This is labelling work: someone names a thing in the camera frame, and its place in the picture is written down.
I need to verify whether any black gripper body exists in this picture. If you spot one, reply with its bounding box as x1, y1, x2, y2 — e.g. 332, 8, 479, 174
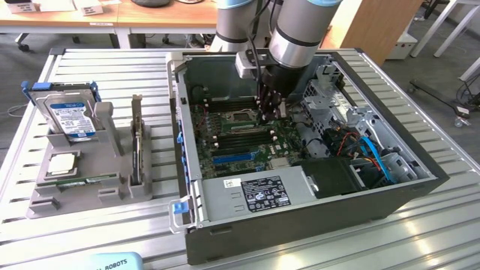
262, 63, 310, 100

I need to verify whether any black RAM slot bank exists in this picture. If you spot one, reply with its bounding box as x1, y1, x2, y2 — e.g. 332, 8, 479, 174
203, 95, 260, 114
211, 127, 279, 149

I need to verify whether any green RAM stick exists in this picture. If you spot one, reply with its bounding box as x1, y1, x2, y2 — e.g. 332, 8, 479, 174
36, 173, 118, 188

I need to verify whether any metal disk bay cage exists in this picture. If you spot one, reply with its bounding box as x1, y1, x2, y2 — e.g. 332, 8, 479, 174
299, 62, 439, 185

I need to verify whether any green motherboard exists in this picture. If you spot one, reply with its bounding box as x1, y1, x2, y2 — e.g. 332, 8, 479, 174
190, 95, 314, 181

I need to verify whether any small silver heat sink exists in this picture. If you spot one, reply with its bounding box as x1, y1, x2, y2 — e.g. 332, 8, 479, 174
267, 156, 292, 170

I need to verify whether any blue expansion slot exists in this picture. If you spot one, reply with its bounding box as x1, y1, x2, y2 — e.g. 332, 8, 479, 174
212, 151, 260, 166

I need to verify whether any blue card retention bar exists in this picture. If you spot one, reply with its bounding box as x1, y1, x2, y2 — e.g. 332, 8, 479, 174
174, 118, 194, 181

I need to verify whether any wooden cabinet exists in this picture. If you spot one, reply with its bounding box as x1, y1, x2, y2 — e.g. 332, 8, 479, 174
320, 0, 426, 68

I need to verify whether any grey power supply unit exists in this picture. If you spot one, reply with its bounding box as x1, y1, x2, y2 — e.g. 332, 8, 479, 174
194, 165, 320, 223

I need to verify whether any black open PC case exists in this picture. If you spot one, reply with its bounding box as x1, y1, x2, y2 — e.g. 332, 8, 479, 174
166, 47, 451, 267

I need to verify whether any blue case latch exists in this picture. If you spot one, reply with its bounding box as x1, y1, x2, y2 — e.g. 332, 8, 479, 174
170, 200, 188, 215

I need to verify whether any black wheeled stand base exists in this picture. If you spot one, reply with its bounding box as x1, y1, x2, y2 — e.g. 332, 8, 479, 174
407, 78, 480, 128

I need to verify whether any grey parts rack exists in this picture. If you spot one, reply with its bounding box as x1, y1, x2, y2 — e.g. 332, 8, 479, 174
26, 101, 155, 221

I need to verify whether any hard disk in blue caddy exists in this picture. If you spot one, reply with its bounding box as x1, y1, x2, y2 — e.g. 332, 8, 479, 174
20, 80, 102, 142

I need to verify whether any white cardboard box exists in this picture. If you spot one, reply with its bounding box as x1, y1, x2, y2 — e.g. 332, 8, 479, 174
6, 0, 39, 14
74, 0, 111, 16

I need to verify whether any silver CPU chip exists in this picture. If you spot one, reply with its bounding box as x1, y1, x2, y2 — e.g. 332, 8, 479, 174
46, 153, 83, 177

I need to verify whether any light blue robot control box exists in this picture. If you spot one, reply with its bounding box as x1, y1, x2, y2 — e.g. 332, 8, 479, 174
83, 251, 144, 270

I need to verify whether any CPU socket with metal frame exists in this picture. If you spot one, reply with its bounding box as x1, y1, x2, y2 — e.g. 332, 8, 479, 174
220, 107, 264, 133

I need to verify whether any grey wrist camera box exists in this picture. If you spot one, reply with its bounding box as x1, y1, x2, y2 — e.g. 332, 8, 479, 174
235, 48, 279, 80

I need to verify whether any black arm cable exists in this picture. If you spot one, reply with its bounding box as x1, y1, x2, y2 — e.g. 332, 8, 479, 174
246, 0, 284, 85

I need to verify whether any blue data wire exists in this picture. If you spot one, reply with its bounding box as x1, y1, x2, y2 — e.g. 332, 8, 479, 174
359, 136, 388, 177

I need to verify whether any graphics card with metal bracket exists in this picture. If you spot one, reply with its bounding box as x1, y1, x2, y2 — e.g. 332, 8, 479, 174
130, 93, 147, 187

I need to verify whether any white table frame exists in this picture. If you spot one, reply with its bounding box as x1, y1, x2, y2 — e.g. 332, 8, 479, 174
410, 0, 480, 82

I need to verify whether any wooden desk with white frame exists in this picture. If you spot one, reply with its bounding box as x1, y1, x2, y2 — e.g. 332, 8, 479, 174
0, 0, 219, 52

